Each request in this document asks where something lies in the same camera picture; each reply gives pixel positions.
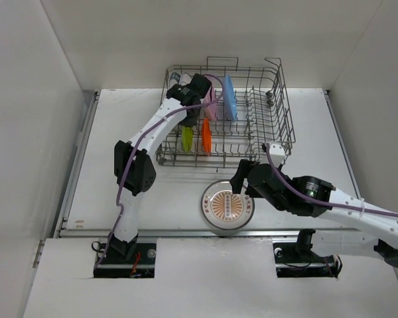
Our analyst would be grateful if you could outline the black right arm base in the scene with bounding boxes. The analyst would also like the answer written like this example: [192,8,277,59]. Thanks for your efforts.
[273,242,343,279]

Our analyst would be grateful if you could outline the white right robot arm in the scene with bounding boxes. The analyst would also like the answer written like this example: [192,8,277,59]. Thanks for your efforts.
[230,160,398,268]

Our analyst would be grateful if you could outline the brown sunburst pattern plate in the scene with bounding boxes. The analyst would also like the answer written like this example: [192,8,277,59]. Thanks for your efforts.
[200,180,255,231]

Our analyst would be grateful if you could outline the grey wire dish rack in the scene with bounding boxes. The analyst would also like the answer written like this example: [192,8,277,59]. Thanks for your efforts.
[156,56,296,169]

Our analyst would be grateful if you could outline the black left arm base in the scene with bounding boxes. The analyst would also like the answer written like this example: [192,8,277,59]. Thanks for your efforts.
[93,242,157,279]

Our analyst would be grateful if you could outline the pink plastic plate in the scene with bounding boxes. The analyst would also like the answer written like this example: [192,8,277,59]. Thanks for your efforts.
[203,76,218,121]

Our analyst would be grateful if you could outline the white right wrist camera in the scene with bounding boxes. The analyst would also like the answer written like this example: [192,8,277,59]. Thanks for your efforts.
[266,143,286,168]

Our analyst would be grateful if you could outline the orange plastic plate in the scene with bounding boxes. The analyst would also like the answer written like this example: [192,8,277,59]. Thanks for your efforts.
[201,117,212,156]

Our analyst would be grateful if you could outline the blue plastic plate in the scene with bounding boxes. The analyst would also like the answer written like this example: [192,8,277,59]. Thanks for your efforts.
[222,75,237,122]

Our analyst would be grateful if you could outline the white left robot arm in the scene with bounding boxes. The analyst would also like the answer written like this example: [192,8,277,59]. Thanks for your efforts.
[105,74,216,263]

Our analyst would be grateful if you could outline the green plastic plate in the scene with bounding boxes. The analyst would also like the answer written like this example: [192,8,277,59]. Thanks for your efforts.
[181,126,194,152]

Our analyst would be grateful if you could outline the aluminium rail frame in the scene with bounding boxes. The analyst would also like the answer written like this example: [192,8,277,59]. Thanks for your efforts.
[33,89,101,268]

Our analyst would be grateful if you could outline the green rimmed white plate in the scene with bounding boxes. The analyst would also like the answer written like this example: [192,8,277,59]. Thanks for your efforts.
[168,72,180,88]

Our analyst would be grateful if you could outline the white plate with emblem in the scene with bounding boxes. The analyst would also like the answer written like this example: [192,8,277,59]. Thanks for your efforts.
[179,72,192,85]

